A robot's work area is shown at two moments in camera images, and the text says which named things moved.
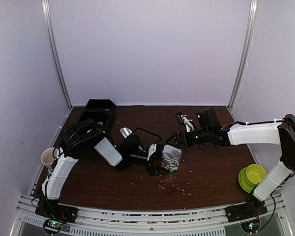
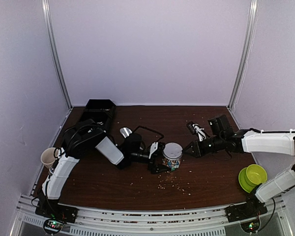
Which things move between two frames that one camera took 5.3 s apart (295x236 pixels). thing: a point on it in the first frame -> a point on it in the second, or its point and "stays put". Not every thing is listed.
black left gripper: x=153 y=170 stays put
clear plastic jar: x=171 y=166 stays put
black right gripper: x=179 y=139 -> x=197 y=152
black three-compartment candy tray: x=101 y=111 stays put
